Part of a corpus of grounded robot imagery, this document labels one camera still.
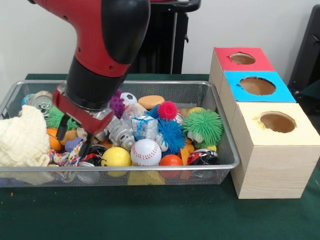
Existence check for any orange round sponge disc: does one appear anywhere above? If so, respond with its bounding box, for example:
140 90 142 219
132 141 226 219
137 94 166 110

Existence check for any green puffer ball with eyes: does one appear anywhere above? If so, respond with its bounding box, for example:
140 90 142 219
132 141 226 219
181 108 225 150

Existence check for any blue puffer ball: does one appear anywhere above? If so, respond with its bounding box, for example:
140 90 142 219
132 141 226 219
146 103 187 156

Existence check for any wooden box with three holes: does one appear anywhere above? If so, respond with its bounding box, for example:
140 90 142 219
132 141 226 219
208 46 320 200

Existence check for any small soccer ball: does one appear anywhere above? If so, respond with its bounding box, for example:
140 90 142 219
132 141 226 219
119 92 138 106

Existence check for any purple spiky fish toy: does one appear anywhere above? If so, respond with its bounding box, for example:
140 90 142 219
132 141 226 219
109 89 126 118

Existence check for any small orange ball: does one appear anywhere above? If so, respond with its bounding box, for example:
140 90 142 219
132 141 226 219
159 154 184 167

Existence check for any white baseball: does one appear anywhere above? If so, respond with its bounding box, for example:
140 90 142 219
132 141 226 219
130 138 163 167

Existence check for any shallow metal mesh bin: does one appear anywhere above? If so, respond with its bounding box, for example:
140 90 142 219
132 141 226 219
0 79 241 188

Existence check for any yellow smiley ball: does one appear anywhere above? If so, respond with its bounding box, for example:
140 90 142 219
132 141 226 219
100 146 132 168

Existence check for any cream knitted cloth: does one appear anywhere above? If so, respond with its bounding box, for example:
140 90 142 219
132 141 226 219
0 104 55 185

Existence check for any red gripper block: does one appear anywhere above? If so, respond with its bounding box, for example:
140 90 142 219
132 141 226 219
51 88 115 158

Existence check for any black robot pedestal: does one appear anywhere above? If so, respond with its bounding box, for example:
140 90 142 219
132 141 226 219
124 0 202 75

